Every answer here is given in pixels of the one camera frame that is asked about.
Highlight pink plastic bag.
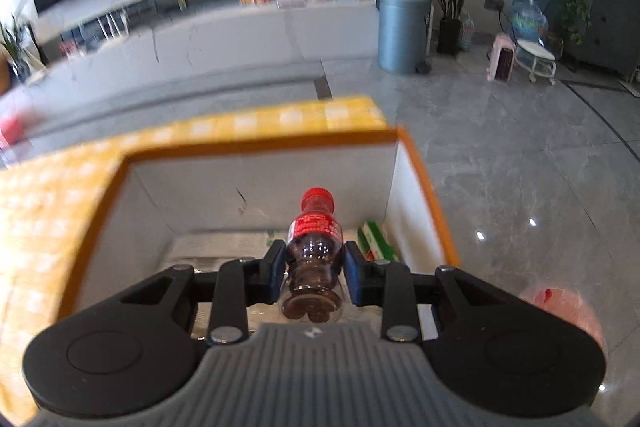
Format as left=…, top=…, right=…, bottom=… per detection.
left=520, top=286, right=608, bottom=358

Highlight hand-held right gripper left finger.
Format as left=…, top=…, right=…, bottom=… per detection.
left=120, top=239, right=287, bottom=347

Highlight yellow checkered tablecloth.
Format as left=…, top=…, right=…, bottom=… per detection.
left=0, top=96, right=388, bottom=423

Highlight white round stool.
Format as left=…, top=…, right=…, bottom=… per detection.
left=515, top=38, right=558, bottom=86

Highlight white marble television console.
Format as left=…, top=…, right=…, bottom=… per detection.
left=0, top=0, right=381, bottom=108

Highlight dark grey cabinet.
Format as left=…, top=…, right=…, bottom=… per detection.
left=565, top=0, right=640, bottom=75

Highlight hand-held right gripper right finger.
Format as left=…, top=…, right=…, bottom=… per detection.
left=345, top=241, right=521, bottom=342

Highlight green plant in glass vase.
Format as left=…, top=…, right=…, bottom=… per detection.
left=0, top=14, right=36, bottom=82

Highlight orange cardboard box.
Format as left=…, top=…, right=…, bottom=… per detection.
left=60, top=127, right=461, bottom=343

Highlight pink space heater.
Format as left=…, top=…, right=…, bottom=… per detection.
left=486, top=33, right=517, bottom=84

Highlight green snack packet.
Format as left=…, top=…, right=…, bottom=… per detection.
left=357, top=220, right=401, bottom=264

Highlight blue-grey trash can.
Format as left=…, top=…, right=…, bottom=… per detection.
left=377, top=0, right=433, bottom=74

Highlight small cola bottle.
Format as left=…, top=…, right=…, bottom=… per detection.
left=280, top=188, right=346, bottom=324

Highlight pink boxes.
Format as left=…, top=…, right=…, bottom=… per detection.
left=0, top=112, right=26, bottom=148

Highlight white router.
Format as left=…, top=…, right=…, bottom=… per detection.
left=97, top=7, right=131, bottom=42

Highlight blue water jug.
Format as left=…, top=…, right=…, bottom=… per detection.
left=509, top=0, right=549, bottom=42

